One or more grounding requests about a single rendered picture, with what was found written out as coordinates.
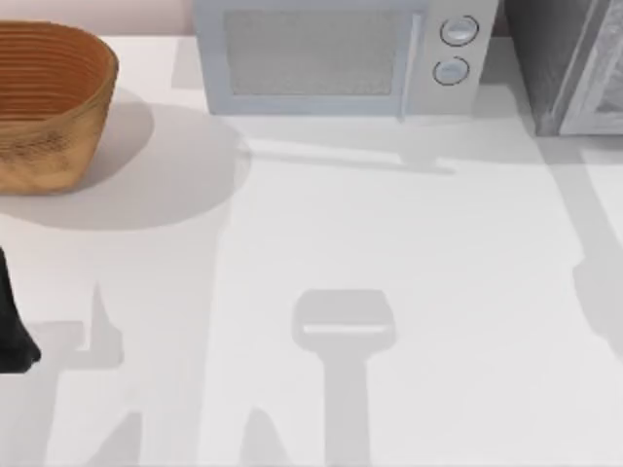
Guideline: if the microwave oven door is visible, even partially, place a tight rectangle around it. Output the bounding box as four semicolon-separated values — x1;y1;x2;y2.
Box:
192;0;429;118

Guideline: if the pale microwave oven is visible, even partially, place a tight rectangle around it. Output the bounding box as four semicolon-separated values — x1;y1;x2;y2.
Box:
191;0;501;123

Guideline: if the microwave knob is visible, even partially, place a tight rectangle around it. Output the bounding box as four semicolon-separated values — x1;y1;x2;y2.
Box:
439;15;481;48
431;55;471;88

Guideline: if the brown woven basket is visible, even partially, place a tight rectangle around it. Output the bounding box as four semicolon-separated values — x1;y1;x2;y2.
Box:
0;20;121;197

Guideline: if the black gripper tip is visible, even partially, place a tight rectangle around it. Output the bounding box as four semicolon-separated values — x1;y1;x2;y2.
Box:
0;246;42;376

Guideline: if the microwave door handle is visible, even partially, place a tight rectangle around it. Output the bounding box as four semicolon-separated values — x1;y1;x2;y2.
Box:
397;13;422;123

